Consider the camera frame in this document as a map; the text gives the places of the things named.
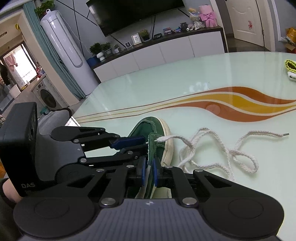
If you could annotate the washing machine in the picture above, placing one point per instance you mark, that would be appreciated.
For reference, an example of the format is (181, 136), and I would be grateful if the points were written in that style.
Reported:
(48, 95)

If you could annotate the yellow white folded cloth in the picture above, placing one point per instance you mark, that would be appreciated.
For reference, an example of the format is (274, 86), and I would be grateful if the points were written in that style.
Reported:
(290, 66)

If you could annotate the white standing air conditioner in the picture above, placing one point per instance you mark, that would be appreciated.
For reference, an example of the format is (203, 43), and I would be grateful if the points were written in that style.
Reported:
(68, 51)

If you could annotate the teal curtain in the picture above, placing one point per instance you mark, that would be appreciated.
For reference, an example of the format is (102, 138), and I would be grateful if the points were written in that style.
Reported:
(50, 52)

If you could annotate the person's left hand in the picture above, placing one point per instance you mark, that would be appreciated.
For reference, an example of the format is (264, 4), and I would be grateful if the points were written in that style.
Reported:
(10, 192)

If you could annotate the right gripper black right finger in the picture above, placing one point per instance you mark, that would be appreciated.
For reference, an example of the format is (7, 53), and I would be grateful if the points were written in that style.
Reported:
(224, 205)

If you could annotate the white framed photo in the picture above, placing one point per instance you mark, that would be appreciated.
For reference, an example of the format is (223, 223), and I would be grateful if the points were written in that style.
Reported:
(136, 39)

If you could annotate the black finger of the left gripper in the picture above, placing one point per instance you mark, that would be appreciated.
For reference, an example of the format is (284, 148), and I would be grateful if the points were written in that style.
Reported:
(94, 138)
(121, 157)

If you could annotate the white interior door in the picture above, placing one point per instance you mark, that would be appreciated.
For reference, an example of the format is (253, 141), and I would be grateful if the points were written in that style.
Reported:
(246, 21)

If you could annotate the white shoelace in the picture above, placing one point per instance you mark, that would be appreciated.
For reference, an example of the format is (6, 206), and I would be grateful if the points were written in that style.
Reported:
(246, 162)

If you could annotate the green canvas sneaker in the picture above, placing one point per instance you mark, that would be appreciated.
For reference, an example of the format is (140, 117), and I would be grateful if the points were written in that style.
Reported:
(152, 128)

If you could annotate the cardboard boxes and bags pile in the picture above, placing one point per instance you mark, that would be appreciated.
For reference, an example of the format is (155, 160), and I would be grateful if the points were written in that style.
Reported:
(289, 40)

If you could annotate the small green plant black pot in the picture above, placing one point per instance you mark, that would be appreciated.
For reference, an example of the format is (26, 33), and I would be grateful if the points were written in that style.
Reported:
(144, 34)

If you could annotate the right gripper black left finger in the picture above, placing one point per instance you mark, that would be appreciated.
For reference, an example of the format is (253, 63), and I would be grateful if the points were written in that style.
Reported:
(78, 195)

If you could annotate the white TV cabinet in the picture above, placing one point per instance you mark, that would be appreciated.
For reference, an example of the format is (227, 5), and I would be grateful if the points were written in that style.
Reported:
(167, 49)

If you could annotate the potted plant in white pot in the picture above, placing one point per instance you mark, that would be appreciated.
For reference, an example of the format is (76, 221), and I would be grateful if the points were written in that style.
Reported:
(97, 50)

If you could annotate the black wall television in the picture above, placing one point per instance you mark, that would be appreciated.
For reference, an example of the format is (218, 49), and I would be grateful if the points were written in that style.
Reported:
(112, 16)

